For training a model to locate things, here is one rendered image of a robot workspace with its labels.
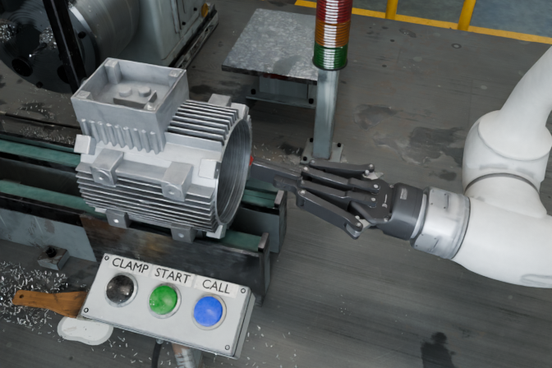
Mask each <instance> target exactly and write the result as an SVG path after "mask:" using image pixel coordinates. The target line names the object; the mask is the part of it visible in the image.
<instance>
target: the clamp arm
mask: <svg viewBox="0 0 552 368"><path fill-rule="evenodd" d="M42 1H43V4H44V8H45V11H46V13H47V16H48V21H49V24H50V26H51V29H52V32H53V36H54V38H55V41H56V44H57V48H58V51H59V54H58V56H59V58H60V61H62V64H63V66H64V69H65V72H66V74H67V79H68V81H69V84H70V87H71V92H72V94H74V93H75V92H77V90H78V89H79V88H80V87H81V86H82V83H83V84H84V83H85V82H86V80H88V77H87V75H86V71H85V67H84V63H83V61H82V57H81V53H80V50H79V47H78V43H77V41H76V36H75V33H74V30H73V27H72V24H71V19H70V16H69V13H68V10H67V5H66V2H65V0H42Z"/></svg>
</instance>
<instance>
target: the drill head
mask: <svg viewBox="0 0 552 368"><path fill-rule="evenodd" d="M65 2H66V5H67V10H68V13H69V16H70V19H71V24H72V27H73V30H74V33H75V36H76V41H77V43H78V47H79V50H80V55H81V57H82V61H83V63H84V67H85V71H86V75H87V77H88V79H89V78H90V76H91V75H92V74H93V73H94V72H95V71H96V70H97V69H98V68H99V66H100V65H101V64H102V63H103V62H104V61H105V60H106V59H107V58H116V57H117V56H118V54H119V53H120V52H121V51H122V50H123V49H124V48H125V47H126V46H127V45H128V44H129V43H130V42H131V40H132V39H133V37H134V36H135V34H136V30H137V26H138V19H139V14H140V5H139V0H65ZM58 54H59V51H58V46H57V44H56V41H55V38H54V36H53V32H52V29H51V26H50V24H49V21H48V16H47V13H46V11H45V8H44V4H43V1H42V0H0V59H1V60H2V62H3V63H4V64H5V65H6V66H8V67H9V68H10V69H11V70H12V71H14V72H15V73H16V74H17V75H18V76H20V77H21V78H23V79H24V80H26V81H28V82H30V83H31V84H33V85H35V86H36V87H37V88H39V89H40V88H42V89H45V90H50V91H53V92H57V93H64V94H70V93H72V92H71V87H70V84H69V81H68V79H67V74H66V72H65V69H64V66H63V64H62V61H60V58H59V56H58Z"/></svg>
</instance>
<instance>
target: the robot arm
mask: <svg viewBox="0 0 552 368"><path fill-rule="evenodd" d="M551 110H552V46H551V47H550V48H549V49H548V50H547V51H546V52H545V54H544V55H543V56H542V57H541V58H540V59H539V60H538V61H537V62H536V63H535V64H534V65H533V66H532V67H531V69H530V70H529V71H528V72H527V73H526V74H525V75H524V77H523V78H522V79H521V80H520V81H519V82H518V83H517V85H516V86H515V88H514V89H513V92H512V93H511V94H510V95H509V97H508V99H507V101H506V103H505V104H504V106H503V107H502V108H501V109H500V110H498V111H493V112H490V113H487V114H485V115H483V116H482V117H480V118H479V119H478V120H477V121H476V122H475V123H474V124H473V126H472V127H471V129H470V131H469V132H468V134H467V138H466V141H465V145H464V151H463V158H462V186H463V190H464V195H462V194H456V193H453V192H450V191H445V190H442V189H439V188H436V187H433V186H428V187H427V188H426V189H425V190H424V191H423V190H422V189H421V188H418V187H415V186H410V185H407V184H404V183H401V182H398V183H396V184H393V185H391V184H388V183H387V182H386V181H384V180H383V179H380V178H378V177H377V176H376V175H375V172H374V170H375V165H374V164H372V163H368V164H362V165H356V164H349V163H337V162H330V161H323V160H316V159H311V160H309V163H308V164H307V165H306V166H305V167H302V168H300V167H297V166H294V165H291V164H287V163H276V162H273V161H270V160H268V159H262V158H260V157H256V156H255V157H254V159H253V161H252V163H251V172H250V177H252V178H254V179H257V180H261V181H263V182H268V183H271V184H273V186H274V187H276V188H279V189H283V190H285V191H290V192H292V193H294V194H295V196H296V206H297V207H299V208H301V209H303V210H305V211H307V212H309V213H311V214H313V215H315V216H317V217H319V218H321V219H323V220H324V221H326V222H328V223H331V224H333V225H334V226H336V227H338V228H341V229H342V230H343V231H344V232H345V233H346V234H347V235H348V236H349V237H351V238H352V239H354V240H356V239H358V238H359V236H360V234H361V233H362V232H364V231H365V230H366V229H367V228H368V229H371V230H374V229H380V230H382V232H383V234H385V235H388V236H391V237H396V238H398V239H402V240H404V241H408V240H409V241H410V245H411V247H412V248H414V249H417V250H419V251H424V252H427V253H430V254H433V255H437V256H440V257H441V258H444V259H449V260H452V261H455V262H457V263H459V264H460V265H462V266H464V267H465V268H467V269H469V270H471V271H472V272H475V273H477V274H480V275H483V276H486V277H488V278H493V279H496V280H499V281H503V282H506V283H513V284H517V285H522V286H528V287H534V288H552V216H550V215H548V214H546V213H547V212H546V209H545V207H544V206H543V204H542V203H541V200H540V197H539V190H540V185H541V182H542V181H543V180H544V177H545V169H546V165H547V161H548V158H549V154H550V148H551V146H552V136H551V134H550V132H549V131H548V129H547V128H546V127H545V124H546V120H547V118H548V116H549V114H550V111H551ZM352 188H353V189H352ZM349 201H350V202H349ZM348 203H349V204H348ZM354 216H355V217H354Z"/></svg>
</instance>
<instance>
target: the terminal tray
mask: <svg viewBox="0 0 552 368"><path fill-rule="evenodd" d="M111 61H113V62H114V64H112V65H109V64H108V62H111ZM173 71H177V74H176V75H173V74H172V72H173ZM82 92H86V95H85V96H80V93H82ZM186 100H190V98H189V88H188V81H187V75H186V70H183V69H177V68H172V67H162V66H157V65H152V64H147V63H141V62H132V61H126V60H121V59H116V58H110V57H108V58H107V59H106V60H105V61H104V62H103V63H102V64H101V65H100V66H99V68H98V69H97V70H96V71H95V72H94V73H93V74H92V75H91V76H90V78H89V79H88V80H87V81H86V82H85V83H84V84H83V85H82V86H81V87H80V88H79V89H78V90H77V92H75V93H74V94H73V95H72V96H71V102H72V105H73V108H74V110H75V113H76V118H77V121H78V122H79V123H80V128H81V130H82V133H83V135H84V136H92V137H94V138H95V139H96V143H97V144H98V143H99V142H100V141H101V140H102V141H103V143H104V144H105V145H107V144H108V142H111V143H112V146H113V147H114V146H116V145H117V144H120V147H121V148H124V147H125V146H126V145H128V148H129V150H133V148H134V147H136V148H137V150H138V151H139V152H140V151H142V149H145V152H146V153H149V152H150V151H151V150H153V151H154V154H156V155H157V154H159V152H163V151H164V148H165V145H166V139H165V134H164V132H168V129H167V127H168V126H170V120H171V121H172V120H173V116H175V112H177V111H178V109H177V108H180V107H181V104H182V105H183V102H186ZM149 104H153V105H154V107H153V108H148V105H149Z"/></svg>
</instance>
